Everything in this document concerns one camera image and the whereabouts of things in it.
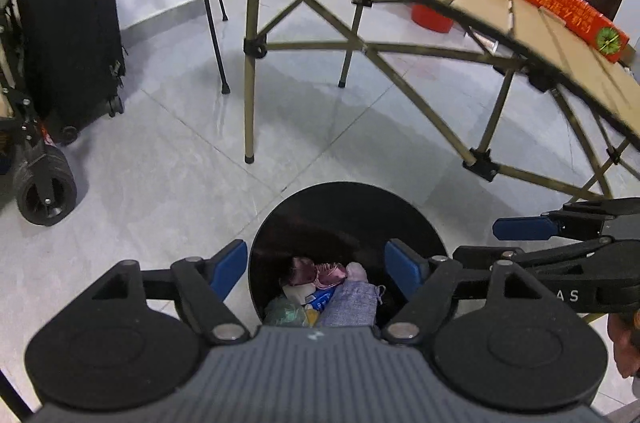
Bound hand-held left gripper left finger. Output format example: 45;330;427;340
90;239;251;345

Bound person's right hand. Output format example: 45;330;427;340
606;308;640;380

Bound green translucent bag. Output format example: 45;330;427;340
263;295;311;329

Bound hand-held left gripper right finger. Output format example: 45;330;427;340
382;239;547;345

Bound black suitcase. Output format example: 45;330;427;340
12;0;126;144

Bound red bucket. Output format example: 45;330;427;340
411;2;453;34

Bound grey fabric pouch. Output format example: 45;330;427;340
317;280;386;329

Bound black round trash bin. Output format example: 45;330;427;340
248;183;448;330

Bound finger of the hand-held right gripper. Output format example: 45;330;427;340
452;237;618;271
492;198;640;243

